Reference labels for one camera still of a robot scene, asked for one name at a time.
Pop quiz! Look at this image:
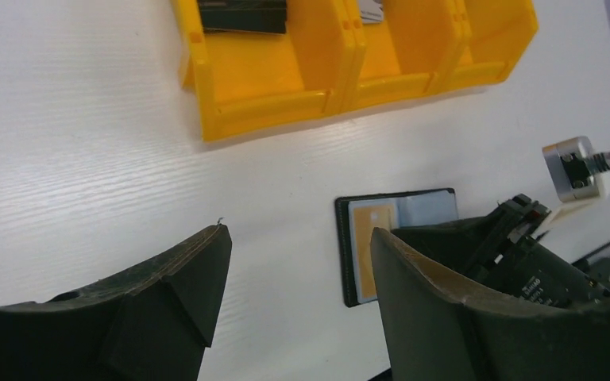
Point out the black wallet in bin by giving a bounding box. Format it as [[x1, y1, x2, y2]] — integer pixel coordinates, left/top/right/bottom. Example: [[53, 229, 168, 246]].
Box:
[[197, 0, 288, 34]]

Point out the yellow three-compartment bin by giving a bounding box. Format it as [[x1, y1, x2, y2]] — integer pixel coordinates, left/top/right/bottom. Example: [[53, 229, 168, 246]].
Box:
[[172, 1, 539, 142]]

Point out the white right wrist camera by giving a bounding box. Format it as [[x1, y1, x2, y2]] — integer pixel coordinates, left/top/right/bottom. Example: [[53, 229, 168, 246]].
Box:
[[534, 135, 610, 235]]

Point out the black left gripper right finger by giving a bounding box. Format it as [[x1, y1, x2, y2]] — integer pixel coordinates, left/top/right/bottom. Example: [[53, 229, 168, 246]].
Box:
[[371, 228, 610, 380]]

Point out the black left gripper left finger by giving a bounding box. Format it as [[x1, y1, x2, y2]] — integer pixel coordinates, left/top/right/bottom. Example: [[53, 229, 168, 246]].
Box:
[[0, 224, 232, 380]]

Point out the silver patterned card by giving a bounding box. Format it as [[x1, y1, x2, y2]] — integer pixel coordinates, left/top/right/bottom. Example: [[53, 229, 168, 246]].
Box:
[[357, 0, 384, 24]]

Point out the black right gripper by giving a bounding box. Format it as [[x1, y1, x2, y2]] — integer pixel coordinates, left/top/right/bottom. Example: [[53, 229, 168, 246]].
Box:
[[392, 194, 610, 308]]

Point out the black leather card holder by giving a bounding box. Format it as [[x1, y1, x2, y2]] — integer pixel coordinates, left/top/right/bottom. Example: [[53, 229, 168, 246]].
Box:
[[334, 188, 458, 308]]

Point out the gold numbered card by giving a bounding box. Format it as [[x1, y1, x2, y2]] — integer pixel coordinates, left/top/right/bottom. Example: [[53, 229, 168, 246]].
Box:
[[349, 200, 399, 304]]

